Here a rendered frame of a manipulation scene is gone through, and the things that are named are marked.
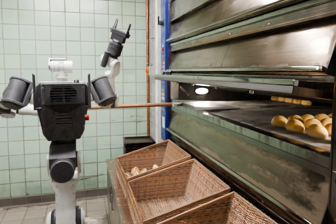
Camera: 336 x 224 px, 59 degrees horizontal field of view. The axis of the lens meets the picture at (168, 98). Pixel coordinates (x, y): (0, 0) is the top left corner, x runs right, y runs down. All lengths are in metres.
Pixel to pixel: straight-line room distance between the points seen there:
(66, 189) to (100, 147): 1.82
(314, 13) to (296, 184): 0.62
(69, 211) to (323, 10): 1.54
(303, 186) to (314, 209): 0.09
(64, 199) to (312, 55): 1.41
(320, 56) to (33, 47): 2.93
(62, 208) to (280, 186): 1.14
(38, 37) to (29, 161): 1.34
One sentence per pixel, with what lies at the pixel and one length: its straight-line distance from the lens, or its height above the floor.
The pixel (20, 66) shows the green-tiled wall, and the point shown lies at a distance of 3.52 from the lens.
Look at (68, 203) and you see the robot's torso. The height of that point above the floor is 0.73.
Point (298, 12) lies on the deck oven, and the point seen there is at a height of 1.67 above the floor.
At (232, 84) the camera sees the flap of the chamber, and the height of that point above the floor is 1.40.
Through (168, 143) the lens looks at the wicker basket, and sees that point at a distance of 2.66.
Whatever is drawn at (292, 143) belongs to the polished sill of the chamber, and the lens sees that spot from 1.24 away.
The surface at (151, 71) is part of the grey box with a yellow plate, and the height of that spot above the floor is 1.46.
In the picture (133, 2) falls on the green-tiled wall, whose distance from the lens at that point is 3.60.
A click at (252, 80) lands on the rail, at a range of 1.17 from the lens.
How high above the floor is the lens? 1.45
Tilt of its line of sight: 5 degrees down
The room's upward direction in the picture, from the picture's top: straight up
